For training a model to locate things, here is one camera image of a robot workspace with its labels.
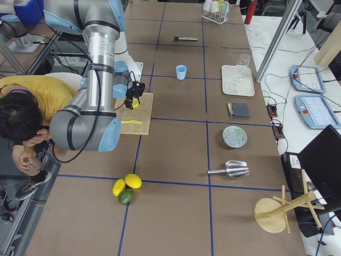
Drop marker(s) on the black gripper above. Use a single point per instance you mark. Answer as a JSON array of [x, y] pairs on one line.
[[132, 93]]

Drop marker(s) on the yellow lemon slice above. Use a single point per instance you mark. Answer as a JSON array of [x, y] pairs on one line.
[[135, 103]]

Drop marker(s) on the steel muddler with black tip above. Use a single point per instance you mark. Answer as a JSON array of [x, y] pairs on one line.
[[187, 39]]

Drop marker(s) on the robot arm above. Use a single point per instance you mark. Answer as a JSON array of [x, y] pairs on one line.
[[89, 121]]

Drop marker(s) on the light blue plastic cup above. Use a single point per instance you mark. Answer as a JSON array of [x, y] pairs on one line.
[[181, 72]]

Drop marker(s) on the yellow lemon right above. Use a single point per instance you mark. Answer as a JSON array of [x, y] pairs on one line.
[[133, 181]]

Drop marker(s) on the yellow lemon left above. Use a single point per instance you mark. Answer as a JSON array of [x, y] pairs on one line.
[[118, 187]]

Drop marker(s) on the wooden cup tree stand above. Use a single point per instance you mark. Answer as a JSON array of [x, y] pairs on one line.
[[271, 213]]

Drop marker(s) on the wooden cutting board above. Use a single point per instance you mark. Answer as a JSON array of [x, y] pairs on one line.
[[141, 113]]

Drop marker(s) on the yellow plastic knife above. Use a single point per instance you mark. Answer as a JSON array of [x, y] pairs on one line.
[[132, 121]]

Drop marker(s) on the green lime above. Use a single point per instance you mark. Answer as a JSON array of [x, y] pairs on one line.
[[126, 196]]

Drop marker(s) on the person in yellow shirt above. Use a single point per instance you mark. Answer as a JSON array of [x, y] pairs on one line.
[[28, 103]]

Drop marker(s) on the grey folded cloth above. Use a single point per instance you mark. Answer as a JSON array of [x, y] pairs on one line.
[[238, 110]]

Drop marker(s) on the cream bear serving tray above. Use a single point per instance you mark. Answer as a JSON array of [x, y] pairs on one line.
[[234, 83]]

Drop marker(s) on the green bowl of ice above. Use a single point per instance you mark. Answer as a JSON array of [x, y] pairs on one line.
[[234, 136]]

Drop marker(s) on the clear wine glass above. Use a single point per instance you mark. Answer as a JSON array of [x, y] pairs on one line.
[[242, 64]]

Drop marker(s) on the steel ice scoop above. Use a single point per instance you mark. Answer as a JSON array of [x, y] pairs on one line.
[[233, 169]]

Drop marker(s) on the blue storage bin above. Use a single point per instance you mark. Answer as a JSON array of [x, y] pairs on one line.
[[29, 12]]

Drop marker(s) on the red bottle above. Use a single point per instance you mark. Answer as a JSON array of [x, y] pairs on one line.
[[250, 11]]

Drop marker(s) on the upper teach pendant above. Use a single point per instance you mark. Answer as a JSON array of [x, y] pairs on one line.
[[307, 79]]

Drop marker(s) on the teach pendant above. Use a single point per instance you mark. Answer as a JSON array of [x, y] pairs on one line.
[[316, 112], [307, 79]]

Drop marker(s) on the lower teach pendant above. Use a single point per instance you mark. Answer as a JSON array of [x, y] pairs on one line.
[[316, 112]]

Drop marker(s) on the black computer monitor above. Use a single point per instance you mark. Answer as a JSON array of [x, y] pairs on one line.
[[321, 161]]

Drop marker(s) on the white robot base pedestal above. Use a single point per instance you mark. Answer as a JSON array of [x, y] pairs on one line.
[[124, 61]]

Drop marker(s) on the white wire cup rack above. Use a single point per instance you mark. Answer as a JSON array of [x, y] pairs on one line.
[[216, 11]]

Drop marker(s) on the aluminium frame post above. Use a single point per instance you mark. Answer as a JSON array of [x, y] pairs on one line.
[[281, 30]]

